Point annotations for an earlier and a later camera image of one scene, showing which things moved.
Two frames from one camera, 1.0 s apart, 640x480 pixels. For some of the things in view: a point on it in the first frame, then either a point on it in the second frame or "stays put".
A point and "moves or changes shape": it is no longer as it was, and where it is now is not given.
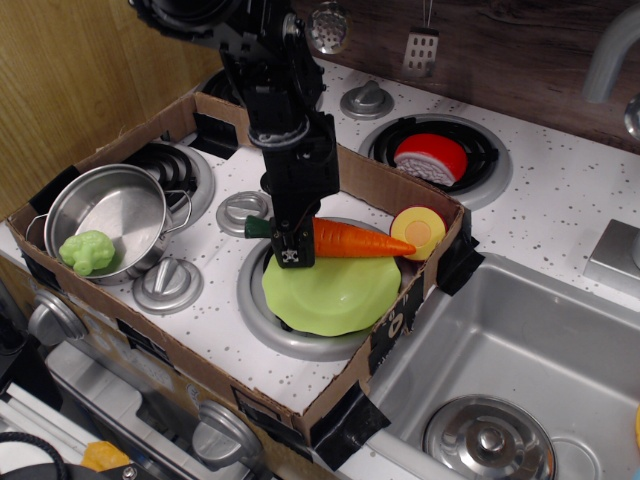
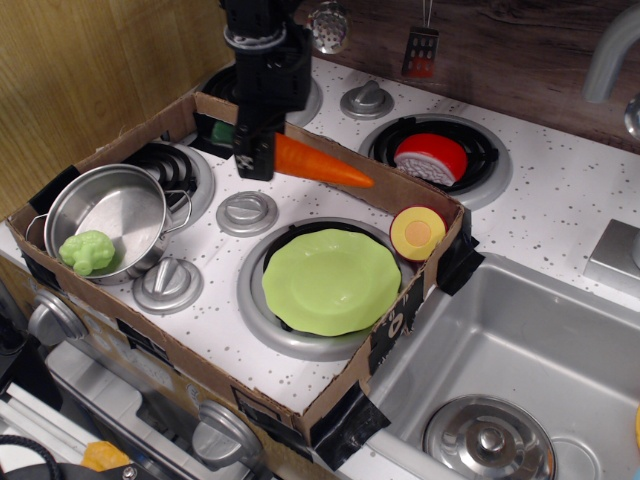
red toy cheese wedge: (431, 156) stays put
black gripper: (300, 165) to (272, 80)
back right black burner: (489, 168) stays put
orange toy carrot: (331, 239) moves or changes shape
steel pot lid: (490, 437) stays put
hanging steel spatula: (421, 48) stays put
